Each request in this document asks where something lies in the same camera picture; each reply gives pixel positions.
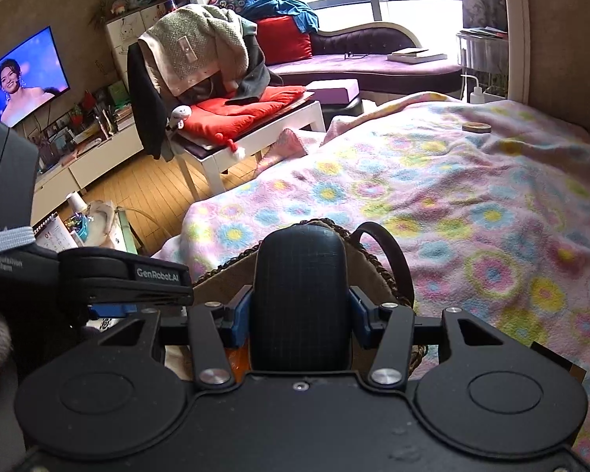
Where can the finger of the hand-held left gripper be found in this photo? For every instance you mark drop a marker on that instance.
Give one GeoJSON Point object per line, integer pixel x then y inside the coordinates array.
{"type": "Point", "coordinates": [110, 311]}

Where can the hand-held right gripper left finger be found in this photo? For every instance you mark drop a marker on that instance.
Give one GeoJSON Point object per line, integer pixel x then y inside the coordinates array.
{"type": "Point", "coordinates": [241, 319]}

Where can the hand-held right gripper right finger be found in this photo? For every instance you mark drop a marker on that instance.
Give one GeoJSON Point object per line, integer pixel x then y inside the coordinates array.
{"type": "Point", "coordinates": [361, 319]}

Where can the orange transparent case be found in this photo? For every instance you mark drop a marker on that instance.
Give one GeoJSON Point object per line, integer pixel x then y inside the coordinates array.
{"type": "Point", "coordinates": [236, 361]}

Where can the brown woven basket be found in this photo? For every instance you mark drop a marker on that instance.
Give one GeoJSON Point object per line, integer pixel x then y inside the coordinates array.
{"type": "Point", "coordinates": [221, 280]}

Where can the black oval case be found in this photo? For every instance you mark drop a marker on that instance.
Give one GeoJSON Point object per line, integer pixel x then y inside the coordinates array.
{"type": "Point", "coordinates": [300, 295]}

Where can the blue glass jar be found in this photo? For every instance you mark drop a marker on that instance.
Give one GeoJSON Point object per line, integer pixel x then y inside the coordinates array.
{"type": "Point", "coordinates": [78, 231]}

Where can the translucent white container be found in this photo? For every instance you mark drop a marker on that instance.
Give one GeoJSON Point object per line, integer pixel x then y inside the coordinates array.
{"type": "Point", "coordinates": [103, 223]}

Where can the desk calendar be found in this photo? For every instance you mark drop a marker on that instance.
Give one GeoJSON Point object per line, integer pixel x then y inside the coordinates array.
{"type": "Point", "coordinates": [54, 236]}

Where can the white cup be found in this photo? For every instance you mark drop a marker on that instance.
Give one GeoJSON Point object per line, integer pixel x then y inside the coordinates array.
{"type": "Point", "coordinates": [76, 202]}

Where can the white television cabinet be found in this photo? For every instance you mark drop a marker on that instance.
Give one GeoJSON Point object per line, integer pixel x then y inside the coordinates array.
{"type": "Point", "coordinates": [103, 162]}

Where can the floral fleece blanket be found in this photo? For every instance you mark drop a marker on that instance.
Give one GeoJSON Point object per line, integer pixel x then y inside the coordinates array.
{"type": "Point", "coordinates": [447, 196]}

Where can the row of books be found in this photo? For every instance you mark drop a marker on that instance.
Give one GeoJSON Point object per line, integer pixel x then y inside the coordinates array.
{"type": "Point", "coordinates": [88, 118]}

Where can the black jacket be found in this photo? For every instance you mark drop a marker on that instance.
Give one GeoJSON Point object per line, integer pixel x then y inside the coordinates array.
{"type": "Point", "coordinates": [147, 108]}

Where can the pink fleece cloth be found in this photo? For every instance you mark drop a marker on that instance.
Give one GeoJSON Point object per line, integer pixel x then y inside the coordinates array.
{"type": "Point", "coordinates": [285, 150]}

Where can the white plush toy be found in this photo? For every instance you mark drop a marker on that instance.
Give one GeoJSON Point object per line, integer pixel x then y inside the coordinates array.
{"type": "Point", "coordinates": [181, 117]}

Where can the white low table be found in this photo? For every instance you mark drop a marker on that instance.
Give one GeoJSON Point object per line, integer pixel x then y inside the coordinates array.
{"type": "Point", "coordinates": [285, 125]}

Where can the television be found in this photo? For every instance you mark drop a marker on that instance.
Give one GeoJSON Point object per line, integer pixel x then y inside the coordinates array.
{"type": "Point", "coordinates": [24, 83]}

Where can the red seat cushion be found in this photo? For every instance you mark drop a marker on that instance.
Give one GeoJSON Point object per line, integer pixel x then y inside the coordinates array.
{"type": "Point", "coordinates": [236, 108]}

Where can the small round wooden disc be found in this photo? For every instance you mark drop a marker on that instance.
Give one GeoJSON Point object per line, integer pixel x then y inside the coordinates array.
{"type": "Point", "coordinates": [477, 127]}

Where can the purple ottoman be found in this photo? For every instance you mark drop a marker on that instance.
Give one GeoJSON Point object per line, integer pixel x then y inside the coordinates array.
{"type": "Point", "coordinates": [334, 91]}

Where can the dark grey garment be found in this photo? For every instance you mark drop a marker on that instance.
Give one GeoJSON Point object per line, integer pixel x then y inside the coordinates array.
{"type": "Point", "coordinates": [255, 78]}

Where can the beige knitted garment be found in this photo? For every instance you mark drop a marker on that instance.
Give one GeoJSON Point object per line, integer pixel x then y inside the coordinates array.
{"type": "Point", "coordinates": [187, 44]}

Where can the white squeeze bottle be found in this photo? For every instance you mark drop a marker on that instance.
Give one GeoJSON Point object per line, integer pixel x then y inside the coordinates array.
{"type": "Point", "coordinates": [473, 93]}

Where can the purple chaise sofa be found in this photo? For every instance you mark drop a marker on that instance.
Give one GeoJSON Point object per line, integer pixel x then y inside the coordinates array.
{"type": "Point", "coordinates": [364, 66]}

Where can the book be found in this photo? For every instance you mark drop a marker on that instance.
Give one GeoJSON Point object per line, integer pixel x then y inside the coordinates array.
{"type": "Point", "coordinates": [418, 55]}

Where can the red pillow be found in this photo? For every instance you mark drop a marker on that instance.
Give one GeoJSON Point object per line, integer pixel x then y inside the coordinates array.
{"type": "Point", "coordinates": [282, 42]}

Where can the blue clothes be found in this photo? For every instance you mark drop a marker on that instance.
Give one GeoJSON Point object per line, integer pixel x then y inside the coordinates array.
{"type": "Point", "coordinates": [285, 7]}

